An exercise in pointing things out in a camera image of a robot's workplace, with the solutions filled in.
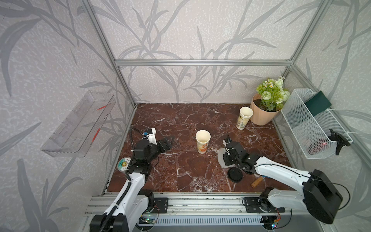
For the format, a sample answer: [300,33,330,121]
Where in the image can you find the green white artificial flowers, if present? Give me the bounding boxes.
[257,76,290,112]

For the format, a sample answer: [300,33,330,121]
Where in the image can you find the black plastic cup lid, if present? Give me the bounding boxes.
[227,167,243,183]

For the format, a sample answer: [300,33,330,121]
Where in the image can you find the blue garden fork wooden handle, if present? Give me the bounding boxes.
[251,177,264,188]

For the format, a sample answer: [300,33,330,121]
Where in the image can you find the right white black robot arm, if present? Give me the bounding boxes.
[223,137,343,224]

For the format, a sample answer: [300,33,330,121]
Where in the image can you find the printed paper cup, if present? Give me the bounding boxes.
[236,106,254,130]
[195,130,211,154]

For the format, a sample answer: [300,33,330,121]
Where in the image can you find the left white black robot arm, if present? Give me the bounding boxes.
[89,135,174,232]

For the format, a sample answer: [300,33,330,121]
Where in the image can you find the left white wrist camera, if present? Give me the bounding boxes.
[143,128,157,145]

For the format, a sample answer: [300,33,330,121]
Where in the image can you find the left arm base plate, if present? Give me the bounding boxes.
[144,198,169,214]

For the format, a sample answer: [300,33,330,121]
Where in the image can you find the dark green card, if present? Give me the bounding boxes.
[304,91,332,117]

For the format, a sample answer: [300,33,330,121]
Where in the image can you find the white wire mesh basket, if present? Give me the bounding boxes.
[281,89,353,160]

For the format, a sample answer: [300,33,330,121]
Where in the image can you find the yellow green tape roll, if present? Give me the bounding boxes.
[117,157,131,173]

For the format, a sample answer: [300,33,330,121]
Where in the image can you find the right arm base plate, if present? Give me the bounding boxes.
[242,197,286,213]

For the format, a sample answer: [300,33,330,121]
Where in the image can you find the clear acrylic wall shelf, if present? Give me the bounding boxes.
[41,90,116,158]

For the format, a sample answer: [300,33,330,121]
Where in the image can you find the pink flower pot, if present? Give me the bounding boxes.
[250,93,280,126]

